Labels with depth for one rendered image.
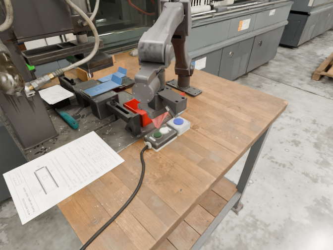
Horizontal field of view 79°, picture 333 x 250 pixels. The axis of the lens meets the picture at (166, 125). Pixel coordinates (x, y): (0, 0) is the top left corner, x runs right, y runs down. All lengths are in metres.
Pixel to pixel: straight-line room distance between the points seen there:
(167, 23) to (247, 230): 1.38
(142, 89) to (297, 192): 1.67
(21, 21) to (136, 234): 0.62
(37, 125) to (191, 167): 0.54
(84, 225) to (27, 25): 0.55
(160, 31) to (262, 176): 1.60
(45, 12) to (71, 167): 0.46
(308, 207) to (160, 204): 1.49
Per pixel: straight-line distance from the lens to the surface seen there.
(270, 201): 1.81
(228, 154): 0.72
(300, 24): 5.21
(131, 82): 1.10
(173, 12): 0.67
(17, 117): 0.79
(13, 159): 1.71
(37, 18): 0.73
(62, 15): 0.75
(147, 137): 0.70
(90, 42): 0.82
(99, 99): 0.84
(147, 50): 0.54
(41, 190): 0.69
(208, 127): 0.81
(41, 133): 0.83
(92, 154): 0.73
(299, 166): 2.18
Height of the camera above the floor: 1.40
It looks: 38 degrees down
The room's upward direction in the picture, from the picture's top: straight up
